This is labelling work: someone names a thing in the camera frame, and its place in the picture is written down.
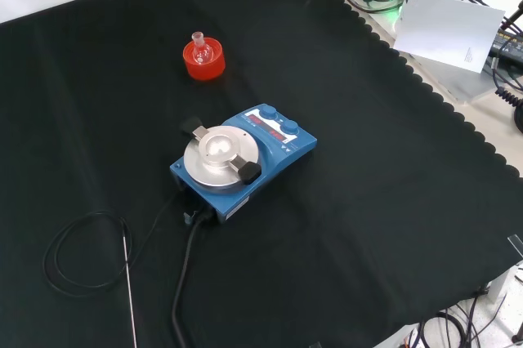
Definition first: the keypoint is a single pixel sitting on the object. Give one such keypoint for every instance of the clear round-bottom glass flask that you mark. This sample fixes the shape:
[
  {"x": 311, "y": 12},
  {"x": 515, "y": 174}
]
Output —
[{"x": 201, "y": 50}]

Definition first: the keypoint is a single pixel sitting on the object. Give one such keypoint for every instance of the blue-base heater with steel plate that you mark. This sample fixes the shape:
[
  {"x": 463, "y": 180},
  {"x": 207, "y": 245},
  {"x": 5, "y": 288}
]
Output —
[{"x": 245, "y": 156}]

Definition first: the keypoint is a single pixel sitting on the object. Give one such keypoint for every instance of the black bench cloth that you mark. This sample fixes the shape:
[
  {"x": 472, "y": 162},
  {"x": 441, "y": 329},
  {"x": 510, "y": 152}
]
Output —
[{"x": 367, "y": 201}]

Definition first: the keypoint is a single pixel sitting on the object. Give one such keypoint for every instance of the thin steel temperature probe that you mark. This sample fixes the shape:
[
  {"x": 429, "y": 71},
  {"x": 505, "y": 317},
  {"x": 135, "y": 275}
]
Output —
[{"x": 129, "y": 278}]

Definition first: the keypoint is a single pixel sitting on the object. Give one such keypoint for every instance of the pale board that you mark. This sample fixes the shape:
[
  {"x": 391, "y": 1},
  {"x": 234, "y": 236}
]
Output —
[{"x": 447, "y": 31}]

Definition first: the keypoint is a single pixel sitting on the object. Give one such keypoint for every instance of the black and yellow device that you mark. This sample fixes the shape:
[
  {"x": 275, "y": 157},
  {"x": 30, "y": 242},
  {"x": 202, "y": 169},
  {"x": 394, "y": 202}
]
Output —
[{"x": 506, "y": 43}]

